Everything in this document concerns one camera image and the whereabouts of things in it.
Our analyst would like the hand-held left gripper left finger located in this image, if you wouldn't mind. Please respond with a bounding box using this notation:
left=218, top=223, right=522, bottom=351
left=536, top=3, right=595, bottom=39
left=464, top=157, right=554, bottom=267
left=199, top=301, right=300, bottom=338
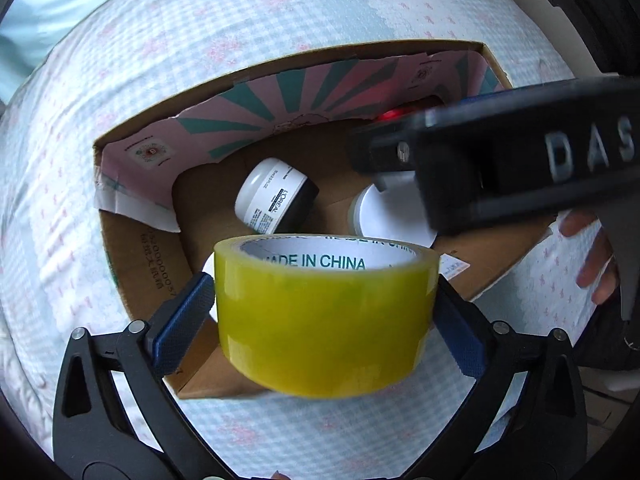
left=52, top=272, right=236, bottom=480

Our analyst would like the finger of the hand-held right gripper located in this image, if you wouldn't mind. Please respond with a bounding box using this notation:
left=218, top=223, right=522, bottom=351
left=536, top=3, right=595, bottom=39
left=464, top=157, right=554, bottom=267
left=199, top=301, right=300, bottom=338
left=439, top=88, right=528, bottom=112
left=349, top=111, right=437, bottom=194

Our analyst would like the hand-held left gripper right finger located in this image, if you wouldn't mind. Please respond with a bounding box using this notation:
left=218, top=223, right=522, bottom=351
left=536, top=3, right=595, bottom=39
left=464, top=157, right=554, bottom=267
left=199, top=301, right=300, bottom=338
left=400, top=274, right=588, bottom=480

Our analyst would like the white round jar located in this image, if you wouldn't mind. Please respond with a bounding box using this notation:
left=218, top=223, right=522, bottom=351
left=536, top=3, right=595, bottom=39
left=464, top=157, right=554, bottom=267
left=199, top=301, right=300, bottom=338
left=202, top=251, right=219, bottom=322
left=348, top=181, right=437, bottom=249

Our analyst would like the cardboard box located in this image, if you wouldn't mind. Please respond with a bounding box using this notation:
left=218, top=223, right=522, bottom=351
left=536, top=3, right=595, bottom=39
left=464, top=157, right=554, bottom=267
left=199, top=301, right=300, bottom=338
left=92, top=40, right=557, bottom=401

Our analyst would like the black and white cream jar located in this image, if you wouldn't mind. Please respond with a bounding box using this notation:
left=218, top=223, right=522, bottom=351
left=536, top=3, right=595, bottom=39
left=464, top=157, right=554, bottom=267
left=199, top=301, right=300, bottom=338
left=234, top=158, right=320, bottom=235

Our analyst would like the yellow tape roll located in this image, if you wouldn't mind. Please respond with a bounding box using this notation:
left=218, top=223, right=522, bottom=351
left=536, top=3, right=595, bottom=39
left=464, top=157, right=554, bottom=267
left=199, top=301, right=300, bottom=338
left=213, top=233, right=441, bottom=400

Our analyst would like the person's right hand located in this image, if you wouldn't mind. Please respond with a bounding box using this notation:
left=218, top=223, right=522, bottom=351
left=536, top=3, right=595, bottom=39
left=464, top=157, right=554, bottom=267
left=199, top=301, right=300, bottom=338
left=558, top=209, right=622, bottom=307

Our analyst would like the dark cloth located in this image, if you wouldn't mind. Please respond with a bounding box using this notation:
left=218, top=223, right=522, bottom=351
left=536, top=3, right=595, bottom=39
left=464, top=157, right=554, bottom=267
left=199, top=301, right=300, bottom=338
left=517, top=0, right=640, bottom=77

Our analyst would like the light blue cloth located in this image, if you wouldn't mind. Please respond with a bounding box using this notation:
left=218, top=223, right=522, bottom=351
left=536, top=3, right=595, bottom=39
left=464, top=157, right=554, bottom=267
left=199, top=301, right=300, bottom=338
left=0, top=0, right=132, bottom=92

